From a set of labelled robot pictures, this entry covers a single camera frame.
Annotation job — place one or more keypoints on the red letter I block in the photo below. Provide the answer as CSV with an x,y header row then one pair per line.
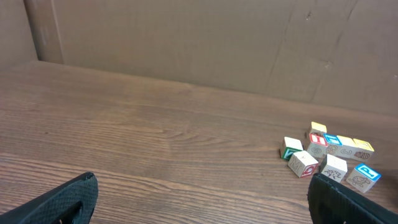
x,y
316,145

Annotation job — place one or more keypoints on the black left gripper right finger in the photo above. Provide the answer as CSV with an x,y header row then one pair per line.
x,y
331,202

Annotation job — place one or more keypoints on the white block red side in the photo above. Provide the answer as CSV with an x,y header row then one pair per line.
x,y
303,164

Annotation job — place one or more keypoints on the white letter W block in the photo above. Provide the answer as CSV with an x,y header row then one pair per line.
x,y
334,167

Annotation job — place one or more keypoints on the yellow block row end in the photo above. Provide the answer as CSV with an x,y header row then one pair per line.
x,y
363,150

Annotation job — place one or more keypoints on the yellow block far top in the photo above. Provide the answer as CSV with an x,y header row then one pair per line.
x,y
317,129

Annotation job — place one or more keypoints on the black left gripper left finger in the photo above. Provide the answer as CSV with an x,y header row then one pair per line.
x,y
72,202

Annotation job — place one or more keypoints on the yellow block middle row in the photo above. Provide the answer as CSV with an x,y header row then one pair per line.
x,y
348,147

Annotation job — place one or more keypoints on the blue letter P block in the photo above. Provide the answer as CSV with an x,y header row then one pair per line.
x,y
363,177

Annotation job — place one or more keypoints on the white block green side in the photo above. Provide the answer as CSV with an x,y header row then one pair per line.
x,y
290,146

